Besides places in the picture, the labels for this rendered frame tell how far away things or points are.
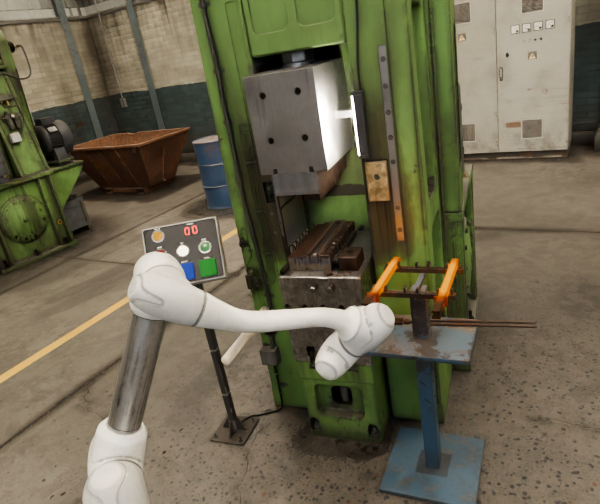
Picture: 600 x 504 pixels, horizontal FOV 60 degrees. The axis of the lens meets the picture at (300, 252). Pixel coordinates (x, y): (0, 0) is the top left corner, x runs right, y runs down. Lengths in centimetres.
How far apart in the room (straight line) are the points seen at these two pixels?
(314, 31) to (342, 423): 179
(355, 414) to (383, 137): 133
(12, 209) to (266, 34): 486
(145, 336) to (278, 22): 134
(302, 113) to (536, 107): 534
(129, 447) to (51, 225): 537
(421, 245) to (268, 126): 82
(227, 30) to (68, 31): 940
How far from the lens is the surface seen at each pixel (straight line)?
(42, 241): 688
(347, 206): 267
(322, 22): 220
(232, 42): 234
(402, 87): 214
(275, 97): 213
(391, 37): 213
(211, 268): 233
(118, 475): 160
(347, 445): 273
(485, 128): 734
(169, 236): 240
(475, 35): 722
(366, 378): 247
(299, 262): 232
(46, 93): 1109
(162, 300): 135
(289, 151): 215
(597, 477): 266
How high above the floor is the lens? 186
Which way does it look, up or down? 22 degrees down
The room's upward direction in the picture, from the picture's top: 10 degrees counter-clockwise
